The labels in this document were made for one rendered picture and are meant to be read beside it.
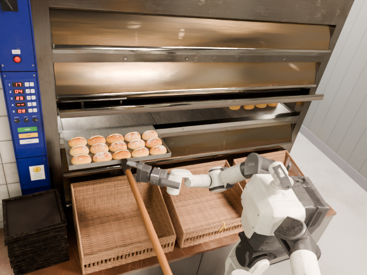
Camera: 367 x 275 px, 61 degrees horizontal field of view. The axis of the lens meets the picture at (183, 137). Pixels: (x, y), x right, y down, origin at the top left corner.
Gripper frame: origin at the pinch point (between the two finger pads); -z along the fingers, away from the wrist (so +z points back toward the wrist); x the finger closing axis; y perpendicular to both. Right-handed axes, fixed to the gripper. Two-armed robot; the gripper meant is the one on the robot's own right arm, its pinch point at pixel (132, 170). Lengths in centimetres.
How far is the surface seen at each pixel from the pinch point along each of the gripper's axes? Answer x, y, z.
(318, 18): -72, 105, 84
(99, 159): -2.0, -0.3, -17.8
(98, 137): -3.9, 14.6, -25.6
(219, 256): 75, 21, 60
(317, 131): 101, 294, 178
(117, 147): -2.7, 12.3, -13.4
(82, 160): -2.5, -5.3, -24.9
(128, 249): 49, -12, 5
